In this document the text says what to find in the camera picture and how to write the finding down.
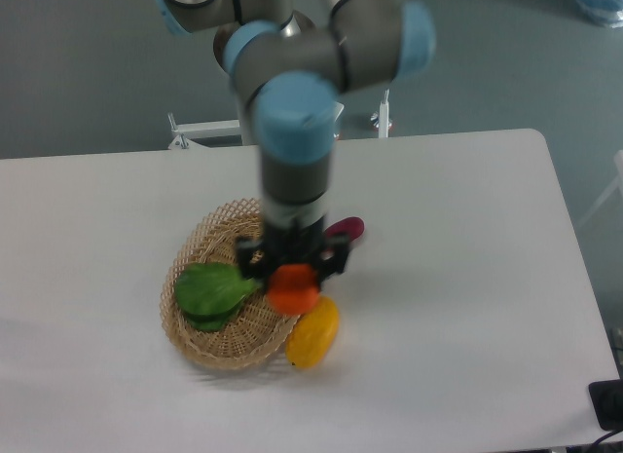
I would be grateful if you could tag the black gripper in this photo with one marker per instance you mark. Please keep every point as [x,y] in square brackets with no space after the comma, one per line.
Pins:
[295,244]

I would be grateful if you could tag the orange fruit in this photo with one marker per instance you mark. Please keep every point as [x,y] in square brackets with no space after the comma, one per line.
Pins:
[293,289]

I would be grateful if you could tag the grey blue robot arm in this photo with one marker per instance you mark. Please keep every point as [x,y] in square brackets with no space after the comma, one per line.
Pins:
[287,84]

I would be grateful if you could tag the woven wicker basket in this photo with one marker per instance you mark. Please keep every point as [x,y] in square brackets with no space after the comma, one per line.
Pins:
[256,331]

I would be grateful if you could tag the purple sweet potato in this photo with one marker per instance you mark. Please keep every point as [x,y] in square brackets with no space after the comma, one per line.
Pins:
[353,226]

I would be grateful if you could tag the yellow mango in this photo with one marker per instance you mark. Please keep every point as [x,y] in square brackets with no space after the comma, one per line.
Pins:
[313,334]

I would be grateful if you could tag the green bok choy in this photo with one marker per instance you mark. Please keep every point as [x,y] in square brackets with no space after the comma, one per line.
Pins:
[210,295]

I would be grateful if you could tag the black device at edge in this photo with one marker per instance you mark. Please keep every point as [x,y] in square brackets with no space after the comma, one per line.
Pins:
[606,397]

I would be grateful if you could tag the blue plastic bag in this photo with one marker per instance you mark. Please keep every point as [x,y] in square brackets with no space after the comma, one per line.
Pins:
[607,13]

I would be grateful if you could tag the white levelling foot post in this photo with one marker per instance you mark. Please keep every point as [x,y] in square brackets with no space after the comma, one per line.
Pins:
[380,120]

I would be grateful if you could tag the white frame at right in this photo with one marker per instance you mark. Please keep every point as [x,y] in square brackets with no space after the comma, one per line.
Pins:
[614,186]

